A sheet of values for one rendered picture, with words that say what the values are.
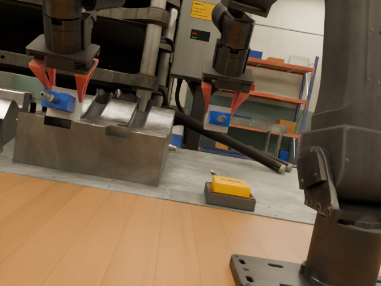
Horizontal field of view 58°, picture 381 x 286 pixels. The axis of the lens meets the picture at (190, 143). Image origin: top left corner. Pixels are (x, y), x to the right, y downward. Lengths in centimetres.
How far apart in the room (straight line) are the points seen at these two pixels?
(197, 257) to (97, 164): 32
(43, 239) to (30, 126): 32
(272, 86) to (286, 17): 139
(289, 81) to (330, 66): 710
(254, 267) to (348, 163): 13
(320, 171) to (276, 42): 723
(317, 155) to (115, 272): 21
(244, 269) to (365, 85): 21
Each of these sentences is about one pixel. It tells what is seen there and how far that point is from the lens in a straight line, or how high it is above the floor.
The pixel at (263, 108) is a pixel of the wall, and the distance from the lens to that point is 737.
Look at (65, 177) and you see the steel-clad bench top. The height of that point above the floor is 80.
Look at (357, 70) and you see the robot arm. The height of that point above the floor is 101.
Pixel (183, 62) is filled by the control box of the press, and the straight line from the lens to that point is 149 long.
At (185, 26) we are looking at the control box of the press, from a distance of 152.
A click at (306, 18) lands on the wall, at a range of 776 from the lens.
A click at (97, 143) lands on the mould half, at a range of 63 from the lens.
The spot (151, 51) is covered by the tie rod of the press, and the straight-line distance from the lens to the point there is 137.
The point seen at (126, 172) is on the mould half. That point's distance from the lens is 63.
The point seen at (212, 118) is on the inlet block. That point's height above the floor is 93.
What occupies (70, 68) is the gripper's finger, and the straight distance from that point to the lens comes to 60.
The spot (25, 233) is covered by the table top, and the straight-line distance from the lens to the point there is 39.
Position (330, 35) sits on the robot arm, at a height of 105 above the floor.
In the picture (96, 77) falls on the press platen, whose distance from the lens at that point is 147.
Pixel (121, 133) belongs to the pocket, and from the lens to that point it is 67.
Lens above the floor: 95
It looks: 6 degrees down
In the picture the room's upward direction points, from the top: 10 degrees clockwise
